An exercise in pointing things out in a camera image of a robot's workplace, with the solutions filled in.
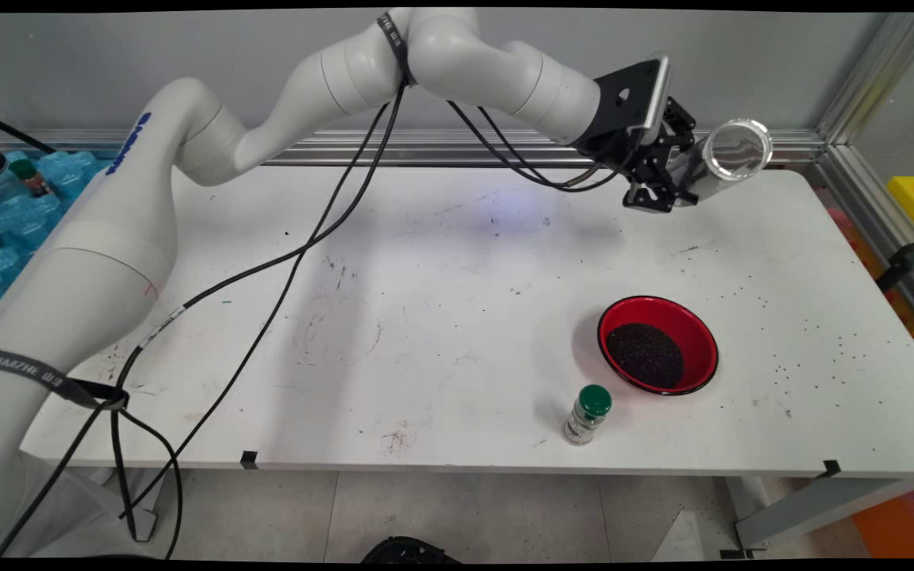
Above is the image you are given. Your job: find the black cable white label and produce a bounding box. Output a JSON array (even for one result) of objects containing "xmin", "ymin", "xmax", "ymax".
[{"xmin": 108, "ymin": 79, "xmax": 624, "ymax": 544}]

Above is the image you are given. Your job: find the red bowl black rim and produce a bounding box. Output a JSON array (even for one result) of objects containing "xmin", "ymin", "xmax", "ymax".
[{"xmin": 597, "ymin": 296, "xmax": 720, "ymax": 397}]

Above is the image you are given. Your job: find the clear plastic jar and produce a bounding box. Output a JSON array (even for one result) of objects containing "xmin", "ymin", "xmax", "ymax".
[{"xmin": 667, "ymin": 119, "xmax": 774, "ymax": 203}]

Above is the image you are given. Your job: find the plain black cable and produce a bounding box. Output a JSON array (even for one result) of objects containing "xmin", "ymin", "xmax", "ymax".
[{"xmin": 0, "ymin": 79, "xmax": 624, "ymax": 558}]

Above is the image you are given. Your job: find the dark elbow velcro strap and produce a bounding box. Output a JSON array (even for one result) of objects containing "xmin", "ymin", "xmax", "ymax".
[{"xmin": 378, "ymin": 12, "xmax": 418, "ymax": 86}]

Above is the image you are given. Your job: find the green capped spice bottle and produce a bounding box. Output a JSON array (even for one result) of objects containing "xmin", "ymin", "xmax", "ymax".
[{"xmin": 563, "ymin": 385, "xmax": 613, "ymax": 446}]

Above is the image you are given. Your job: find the blue water bottle pack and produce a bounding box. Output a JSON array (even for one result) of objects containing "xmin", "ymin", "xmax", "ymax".
[{"xmin": 0, "ymin": 151, "xmax": 101, "ymax": 322}]

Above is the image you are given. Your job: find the horizontal aluminium frame rail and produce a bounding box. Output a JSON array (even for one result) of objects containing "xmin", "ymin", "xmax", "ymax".
[{"xmin": 0, "ymin": 129, "xmax": 827, "ymax": 167}]

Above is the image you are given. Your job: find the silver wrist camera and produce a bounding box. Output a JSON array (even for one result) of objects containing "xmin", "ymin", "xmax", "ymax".
[{"xmin": 643, "ymin": 52, "xmax": 674, "ymax": 136}]

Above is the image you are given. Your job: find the orange floor panel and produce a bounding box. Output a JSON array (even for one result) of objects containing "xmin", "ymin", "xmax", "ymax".
[{"xmin": 850, "ymin": 480, "xmax": 914, "ymax": 558}]

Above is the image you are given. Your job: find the grey printed velcro strap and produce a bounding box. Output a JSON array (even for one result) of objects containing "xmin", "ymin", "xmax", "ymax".
[{"xmin": 0, "ymin": 349, "xmax": 129, "ymax": 411}]

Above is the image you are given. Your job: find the black camera mounting bracket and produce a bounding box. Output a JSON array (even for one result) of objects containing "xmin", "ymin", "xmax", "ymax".
[{"xmin": 584, "ymin": 59, "xmax": 664, "ymax": 151}]

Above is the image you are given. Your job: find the black stand clamp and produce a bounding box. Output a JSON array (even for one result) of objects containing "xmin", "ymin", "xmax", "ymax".
[{"xmin": 874, "ymin": 222, "xmax": 914, "ymax": 294}]

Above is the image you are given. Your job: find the black seed heap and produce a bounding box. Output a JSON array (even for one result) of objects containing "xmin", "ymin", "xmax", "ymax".
[{"xmin": 606, "ymin": 323, "xmax": 685, "ymax": 389}]

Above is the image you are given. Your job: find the thin black background cable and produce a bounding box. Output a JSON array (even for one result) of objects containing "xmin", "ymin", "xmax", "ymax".
[{"xmin": 0, "ymin": 107, "xmax": 57, "ymax": 154}]

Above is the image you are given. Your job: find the slanted aluminium frame post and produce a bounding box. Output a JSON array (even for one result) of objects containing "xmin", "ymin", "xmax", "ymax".
[{"xmin": 814, "ymin": 12, "xmax": 914, "ymax": 148}]

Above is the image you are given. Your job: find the side aluminium frame rail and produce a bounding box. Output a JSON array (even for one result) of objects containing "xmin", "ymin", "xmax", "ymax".
[{"xmin": 810, "ymin": 143, "xmax": 914, "ymax": 346}]

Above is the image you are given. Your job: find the grey metal table leg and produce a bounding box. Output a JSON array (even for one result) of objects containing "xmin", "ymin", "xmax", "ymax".
[
  {"xmin": 104, "ymin": 468, "xmax": 168, "ymax": 544},
  {"xmin": 715, "ymin": 476, "xmax": 914, "ymax": 558}
]

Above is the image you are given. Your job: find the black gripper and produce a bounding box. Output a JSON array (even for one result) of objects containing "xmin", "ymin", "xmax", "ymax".
[{"xmin": 572, "ymin": 97, "xmax": 700, "ymax": 215}]

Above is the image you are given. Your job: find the green cap red label bottle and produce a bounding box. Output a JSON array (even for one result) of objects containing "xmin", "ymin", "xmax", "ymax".
[{"xmin": 11, "ymin": 159, "xmax": 52, "ymax": 197}]

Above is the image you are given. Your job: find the black round floor object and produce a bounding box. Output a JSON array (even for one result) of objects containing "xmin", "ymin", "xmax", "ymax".
[{"xmin": 360, "ymin": 537, "xmax": 462, "ymax": 564}]

